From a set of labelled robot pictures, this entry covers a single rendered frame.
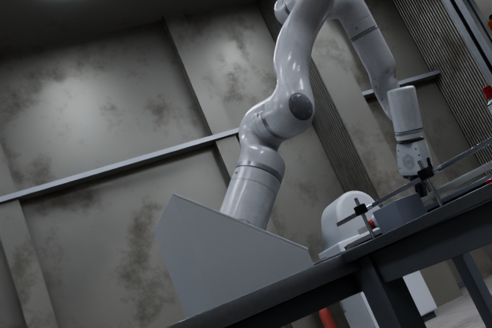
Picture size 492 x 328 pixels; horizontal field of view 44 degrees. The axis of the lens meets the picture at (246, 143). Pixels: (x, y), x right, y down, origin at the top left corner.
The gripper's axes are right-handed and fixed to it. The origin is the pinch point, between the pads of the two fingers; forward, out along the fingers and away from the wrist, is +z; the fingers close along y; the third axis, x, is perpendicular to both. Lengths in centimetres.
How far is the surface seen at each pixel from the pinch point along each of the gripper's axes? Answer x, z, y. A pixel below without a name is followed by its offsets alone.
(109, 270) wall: 99, 106, -571
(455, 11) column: -17, -46, 35
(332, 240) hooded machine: 304, 120, -405
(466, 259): 78, 49, -50
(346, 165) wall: 421, 52, -481
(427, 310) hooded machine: 348, 207, -325
